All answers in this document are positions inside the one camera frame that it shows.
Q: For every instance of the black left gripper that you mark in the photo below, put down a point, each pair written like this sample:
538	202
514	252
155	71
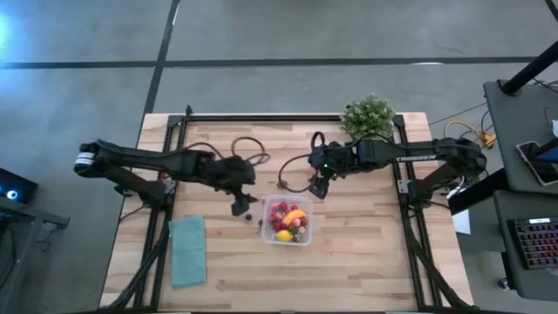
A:
231	172

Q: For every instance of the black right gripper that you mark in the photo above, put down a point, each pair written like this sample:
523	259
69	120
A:
344	157

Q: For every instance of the red toy strawberry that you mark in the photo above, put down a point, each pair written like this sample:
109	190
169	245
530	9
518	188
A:
278	226
304	219
273	218
294	206
295	239
283	205

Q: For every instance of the clear plastic tupperware container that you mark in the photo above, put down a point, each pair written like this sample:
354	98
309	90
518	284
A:
264	235

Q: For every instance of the yellow toy banana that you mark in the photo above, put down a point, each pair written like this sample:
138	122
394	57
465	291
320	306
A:
294	216

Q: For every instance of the yellow toy lemon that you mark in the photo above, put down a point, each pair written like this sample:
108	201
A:
284	235

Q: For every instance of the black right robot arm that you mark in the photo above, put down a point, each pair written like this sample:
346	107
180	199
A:
414	152

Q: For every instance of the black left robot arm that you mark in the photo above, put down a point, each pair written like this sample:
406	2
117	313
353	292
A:
139	157

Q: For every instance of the teal folded cloth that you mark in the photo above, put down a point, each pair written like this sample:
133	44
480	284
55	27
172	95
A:
187	253

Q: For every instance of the potted green plant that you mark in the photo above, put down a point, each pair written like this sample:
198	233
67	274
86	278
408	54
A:
367	118

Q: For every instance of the white paper sheet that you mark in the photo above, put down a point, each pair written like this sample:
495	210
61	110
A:
462	222

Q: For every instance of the black desk support bar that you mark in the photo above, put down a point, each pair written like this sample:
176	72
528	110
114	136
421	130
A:
475	196

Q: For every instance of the grey side desk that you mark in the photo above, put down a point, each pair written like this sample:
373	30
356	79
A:
514	122
536	283

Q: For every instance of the small desk caster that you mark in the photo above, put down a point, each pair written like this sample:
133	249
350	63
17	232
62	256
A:
504	284

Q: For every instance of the black smartphone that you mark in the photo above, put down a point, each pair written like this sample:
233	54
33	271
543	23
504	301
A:
529	154

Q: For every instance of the dark metal stand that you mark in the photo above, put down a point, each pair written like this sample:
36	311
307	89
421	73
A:
26	213

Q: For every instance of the backlit black keyboard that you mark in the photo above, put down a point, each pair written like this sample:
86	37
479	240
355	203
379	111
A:
538	244

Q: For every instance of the black box with blue light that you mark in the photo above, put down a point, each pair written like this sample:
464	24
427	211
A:
22	183

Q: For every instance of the black round pole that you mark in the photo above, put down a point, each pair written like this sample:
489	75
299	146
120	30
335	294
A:
529	67

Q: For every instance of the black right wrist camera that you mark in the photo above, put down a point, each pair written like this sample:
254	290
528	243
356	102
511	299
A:
324	167

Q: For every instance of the black aluminium extrusion frame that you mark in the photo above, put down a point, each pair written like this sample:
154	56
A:
261	118

